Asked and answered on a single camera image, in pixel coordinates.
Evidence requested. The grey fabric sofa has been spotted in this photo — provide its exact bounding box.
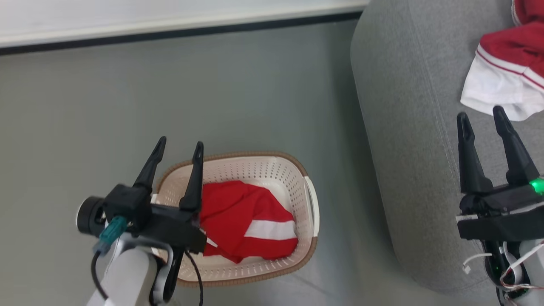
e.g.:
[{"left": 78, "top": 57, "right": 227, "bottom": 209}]
[{"left": 351, "top": 0, "right": 544, "bottom": 295}]

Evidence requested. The red garment with white stripe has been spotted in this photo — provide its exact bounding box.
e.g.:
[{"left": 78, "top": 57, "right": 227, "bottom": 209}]
[{"left": 199, "top": 180, "right": 299, "bottom": 264}]

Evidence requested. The red garment with white sleeve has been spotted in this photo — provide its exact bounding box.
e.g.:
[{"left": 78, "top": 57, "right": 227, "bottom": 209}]
[{"left": 460, "top": 0, "right": 544, "bottom": 122}]

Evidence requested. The teal cable connector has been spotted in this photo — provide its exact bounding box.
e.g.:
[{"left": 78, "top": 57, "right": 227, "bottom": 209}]
[{"left": 93, "top": 215, "right": 128, "bottom": 256}]

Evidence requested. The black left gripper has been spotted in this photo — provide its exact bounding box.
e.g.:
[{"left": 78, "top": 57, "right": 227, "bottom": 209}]
[{"left": 76, "top": 136, "right": 207, "bottom": 255}]

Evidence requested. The thin black cable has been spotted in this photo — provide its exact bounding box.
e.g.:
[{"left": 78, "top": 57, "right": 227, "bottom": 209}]
[
  {"left": 183, "top": 250, "right": 204, "bottom": 306},
  {"left": 91, "top": 251, "right": 109, "bottom": 300}
]

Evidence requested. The cream perforated laundry basket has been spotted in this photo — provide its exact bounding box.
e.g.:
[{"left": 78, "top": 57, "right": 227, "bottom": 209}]
[{"left": 151, "top": 151, "right": 320, "bottom": 288}]

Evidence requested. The white and red wire bundle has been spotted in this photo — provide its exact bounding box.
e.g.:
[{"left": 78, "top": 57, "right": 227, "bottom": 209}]
[{"left": 462, "top": 241, "right": 544, "bottom": 303}]

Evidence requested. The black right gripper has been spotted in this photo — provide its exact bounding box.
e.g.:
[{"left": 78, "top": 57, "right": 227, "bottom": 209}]
[{"left": 456, "top": 105, "right": 544, "bottom": 242}]

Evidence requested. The white and black baseboard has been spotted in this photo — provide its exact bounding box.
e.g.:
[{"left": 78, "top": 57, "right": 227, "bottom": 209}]
[{"left": 0, "top": 0, "right": 370, "bottom": 56}]

